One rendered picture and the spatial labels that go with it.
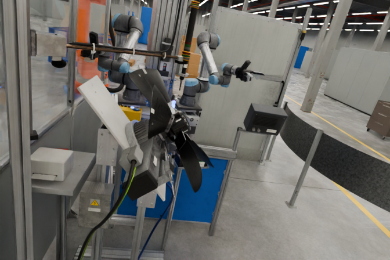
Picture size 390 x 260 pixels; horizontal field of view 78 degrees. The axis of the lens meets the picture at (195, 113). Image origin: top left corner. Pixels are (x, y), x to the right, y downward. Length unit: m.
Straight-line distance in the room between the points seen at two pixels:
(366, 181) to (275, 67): 1.65
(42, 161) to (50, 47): 0.59
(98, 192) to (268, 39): 2.66
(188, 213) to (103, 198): 1.05
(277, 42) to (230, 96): 0.90
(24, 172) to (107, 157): 0.36
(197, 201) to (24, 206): 1.31
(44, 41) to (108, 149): 0.58
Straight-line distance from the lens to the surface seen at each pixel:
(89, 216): 1.44
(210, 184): 2.07
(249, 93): 3.35
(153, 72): 1.38
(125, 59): 1.79
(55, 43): 1.00
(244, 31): 3.20
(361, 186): 2.75
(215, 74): 1.94
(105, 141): 1.27
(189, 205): 2.18
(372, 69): 11.26
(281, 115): 1.86
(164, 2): 2.17
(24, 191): 1.21
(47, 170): 1.38
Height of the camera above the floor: 1.68
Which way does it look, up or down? 19 degrees down
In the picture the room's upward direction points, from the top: 12 degrees clockwise
